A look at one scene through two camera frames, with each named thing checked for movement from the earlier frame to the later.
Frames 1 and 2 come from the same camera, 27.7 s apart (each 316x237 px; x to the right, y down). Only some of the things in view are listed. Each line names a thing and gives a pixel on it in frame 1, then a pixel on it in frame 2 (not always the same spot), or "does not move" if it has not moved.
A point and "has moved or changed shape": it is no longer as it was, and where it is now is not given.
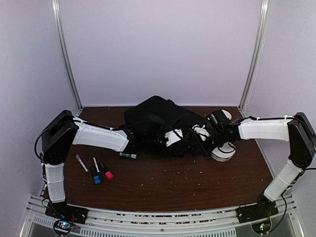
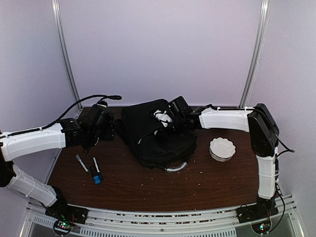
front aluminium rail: [115, 222] does not move
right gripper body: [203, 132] to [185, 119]
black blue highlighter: [96, 175] does not move
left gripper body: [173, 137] to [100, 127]
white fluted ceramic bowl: [224, 152] does not move
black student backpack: [158, 126] has moved or changed shape
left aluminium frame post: [78, 104] does not move
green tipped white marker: [78, 158] does not move
